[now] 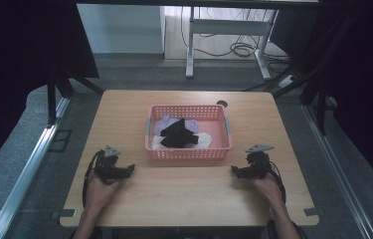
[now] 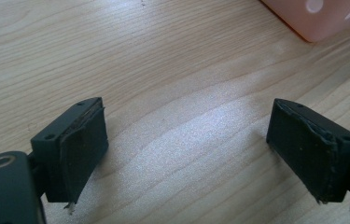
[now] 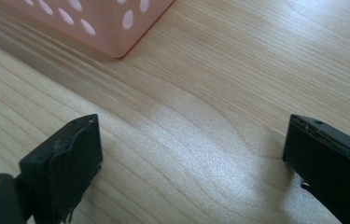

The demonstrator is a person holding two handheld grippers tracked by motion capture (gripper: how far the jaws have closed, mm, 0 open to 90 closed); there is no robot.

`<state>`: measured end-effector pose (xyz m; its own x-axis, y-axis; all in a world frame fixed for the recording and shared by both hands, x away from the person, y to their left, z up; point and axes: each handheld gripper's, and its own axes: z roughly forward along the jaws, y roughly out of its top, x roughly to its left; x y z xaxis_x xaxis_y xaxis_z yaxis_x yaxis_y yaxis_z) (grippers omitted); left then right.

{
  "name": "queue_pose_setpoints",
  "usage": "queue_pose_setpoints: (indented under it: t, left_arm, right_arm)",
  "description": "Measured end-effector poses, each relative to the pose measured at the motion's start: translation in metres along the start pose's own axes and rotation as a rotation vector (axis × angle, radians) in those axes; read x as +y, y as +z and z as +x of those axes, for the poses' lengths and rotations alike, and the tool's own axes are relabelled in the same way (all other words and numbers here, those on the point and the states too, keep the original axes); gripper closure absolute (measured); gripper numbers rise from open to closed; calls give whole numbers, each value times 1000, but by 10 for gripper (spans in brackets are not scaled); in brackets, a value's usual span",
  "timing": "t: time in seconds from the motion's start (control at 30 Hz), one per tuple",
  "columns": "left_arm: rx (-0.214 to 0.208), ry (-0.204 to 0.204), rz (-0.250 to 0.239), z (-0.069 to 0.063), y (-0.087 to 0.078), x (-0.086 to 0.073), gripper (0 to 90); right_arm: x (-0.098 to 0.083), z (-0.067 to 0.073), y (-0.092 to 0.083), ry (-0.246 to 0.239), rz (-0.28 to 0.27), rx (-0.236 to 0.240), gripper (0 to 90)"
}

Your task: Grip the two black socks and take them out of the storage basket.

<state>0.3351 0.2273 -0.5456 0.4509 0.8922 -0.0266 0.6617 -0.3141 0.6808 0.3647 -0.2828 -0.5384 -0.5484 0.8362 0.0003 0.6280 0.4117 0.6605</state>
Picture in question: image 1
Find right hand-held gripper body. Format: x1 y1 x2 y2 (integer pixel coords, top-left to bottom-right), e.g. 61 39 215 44
238 143 276 180

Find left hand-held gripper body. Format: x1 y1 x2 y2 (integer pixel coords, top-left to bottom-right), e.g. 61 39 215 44
93 144 129 185

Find pink plastic basket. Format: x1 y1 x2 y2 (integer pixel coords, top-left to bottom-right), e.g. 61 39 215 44
144 105 234 162

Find white sock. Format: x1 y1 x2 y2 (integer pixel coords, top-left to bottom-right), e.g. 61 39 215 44
150 131 214 151

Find light purple sock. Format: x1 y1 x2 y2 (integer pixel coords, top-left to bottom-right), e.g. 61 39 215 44
153 114 201 136

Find black sock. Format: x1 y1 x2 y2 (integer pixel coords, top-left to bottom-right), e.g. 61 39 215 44
159 118 200 149

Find person's left hand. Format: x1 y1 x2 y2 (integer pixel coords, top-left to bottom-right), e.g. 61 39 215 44
85 171 122 213

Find person's right hand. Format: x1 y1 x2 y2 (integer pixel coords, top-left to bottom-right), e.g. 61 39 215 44
252 173 286 209

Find black metal stand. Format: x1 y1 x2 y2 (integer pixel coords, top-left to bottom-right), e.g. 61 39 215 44
46 66 106 126
269 14 357 136

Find white power strip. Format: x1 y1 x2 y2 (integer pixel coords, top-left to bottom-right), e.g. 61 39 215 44
277 74 298 90

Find dark curtain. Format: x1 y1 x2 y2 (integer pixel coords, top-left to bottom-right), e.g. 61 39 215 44
316 0 373 201
0 0 100 184

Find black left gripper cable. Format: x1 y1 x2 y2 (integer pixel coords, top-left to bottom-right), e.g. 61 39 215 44
82 149 104 209

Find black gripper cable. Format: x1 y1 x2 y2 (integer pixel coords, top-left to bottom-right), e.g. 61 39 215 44
266 159 287 204
82 149 104 209

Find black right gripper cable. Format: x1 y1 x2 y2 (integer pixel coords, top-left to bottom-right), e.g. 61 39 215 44
266 159 287 204

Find black floor frame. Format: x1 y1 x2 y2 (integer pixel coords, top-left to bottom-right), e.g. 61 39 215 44
48 128 74 153

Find aluminium floor rail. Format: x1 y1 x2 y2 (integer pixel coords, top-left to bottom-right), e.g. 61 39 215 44
0 97 72 239
300 103 373 239

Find black floor cables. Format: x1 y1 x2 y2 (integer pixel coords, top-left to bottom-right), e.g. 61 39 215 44
179 6 291 69

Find white metal desk frame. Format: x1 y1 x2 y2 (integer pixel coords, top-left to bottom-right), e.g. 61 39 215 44
185 6 280 81

